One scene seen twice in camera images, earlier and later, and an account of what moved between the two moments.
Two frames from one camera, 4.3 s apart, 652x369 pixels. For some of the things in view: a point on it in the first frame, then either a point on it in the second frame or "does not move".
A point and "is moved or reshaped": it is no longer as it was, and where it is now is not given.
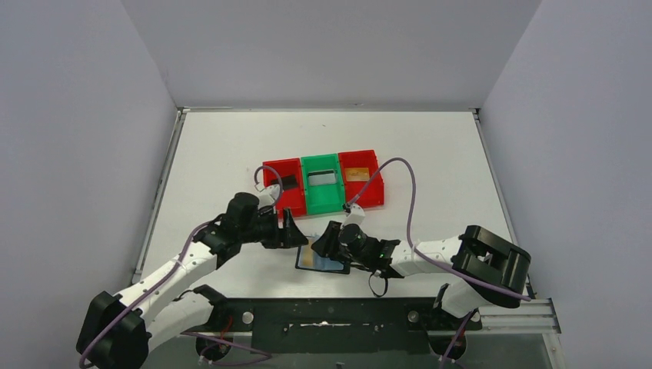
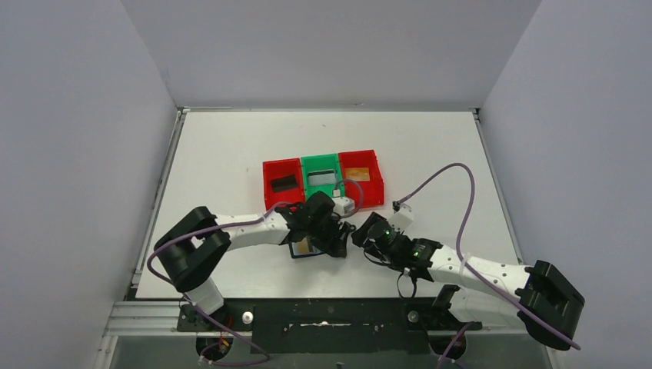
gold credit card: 357,174 does not move
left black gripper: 284,232 → 330,236
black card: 288,182 does not move
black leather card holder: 309,258 is moved or reshaped
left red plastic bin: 287,173 does not move
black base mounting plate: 338,325 does not move
